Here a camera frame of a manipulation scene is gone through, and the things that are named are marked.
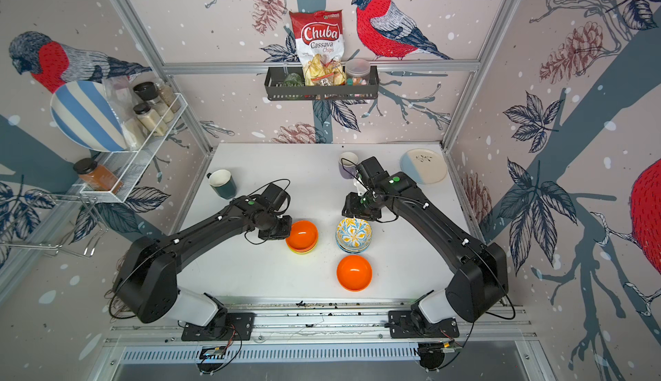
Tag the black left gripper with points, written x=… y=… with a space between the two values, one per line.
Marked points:
x=282 y=234

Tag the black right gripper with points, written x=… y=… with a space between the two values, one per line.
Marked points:
x=350 y=209

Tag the small orange bowl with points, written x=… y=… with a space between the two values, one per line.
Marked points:
x=303 y=234

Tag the blue yellow patterned bowl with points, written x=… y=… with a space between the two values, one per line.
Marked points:
x=354 y=232

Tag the yellow flower bowl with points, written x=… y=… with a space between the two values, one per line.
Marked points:
x=343 y=245

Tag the large orange bowl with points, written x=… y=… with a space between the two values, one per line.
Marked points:
x=354 y=273

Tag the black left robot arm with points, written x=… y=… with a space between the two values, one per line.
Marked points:
x=147 y=282

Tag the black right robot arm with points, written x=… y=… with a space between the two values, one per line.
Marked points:
x=480 y=276

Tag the purple mug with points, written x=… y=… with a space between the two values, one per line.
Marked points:
x=347 y=165

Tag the dark green mug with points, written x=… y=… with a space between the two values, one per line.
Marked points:
x=223 y=184

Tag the blue cream plate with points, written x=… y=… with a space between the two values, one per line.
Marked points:
x=424 y=166

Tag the lime green bowl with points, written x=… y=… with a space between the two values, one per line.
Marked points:
x=303 y=250

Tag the green leaf bowl right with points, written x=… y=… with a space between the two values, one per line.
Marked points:
x=354 y=252

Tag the clear lidded candy jar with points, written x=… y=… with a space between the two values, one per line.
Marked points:
x=357 y=72

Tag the green glass jar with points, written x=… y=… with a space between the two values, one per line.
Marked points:
x=294 y=80

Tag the beige spice jar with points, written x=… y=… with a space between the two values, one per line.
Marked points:
x=150 y=119

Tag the red cassava chips bag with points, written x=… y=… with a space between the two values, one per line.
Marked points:
x=319 y=43

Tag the black lid spice jar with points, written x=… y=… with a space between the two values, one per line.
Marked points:
x=148 y=92

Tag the orange spice jar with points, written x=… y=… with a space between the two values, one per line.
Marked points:
x=97 y=176

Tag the blue striped plate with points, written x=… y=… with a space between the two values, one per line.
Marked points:
x=82 y=112

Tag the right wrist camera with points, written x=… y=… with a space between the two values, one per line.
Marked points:
x=361 y=190

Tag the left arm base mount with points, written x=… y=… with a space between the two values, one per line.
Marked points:
x=226 y=326

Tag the black wall basket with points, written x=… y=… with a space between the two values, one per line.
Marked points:
x=277 y=90

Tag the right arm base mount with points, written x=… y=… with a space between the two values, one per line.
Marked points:
x=405 y=324

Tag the clear wall shelf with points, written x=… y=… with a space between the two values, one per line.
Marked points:
x=129 y=165

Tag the wire hook rack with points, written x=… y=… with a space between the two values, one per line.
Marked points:
x=51 y=223

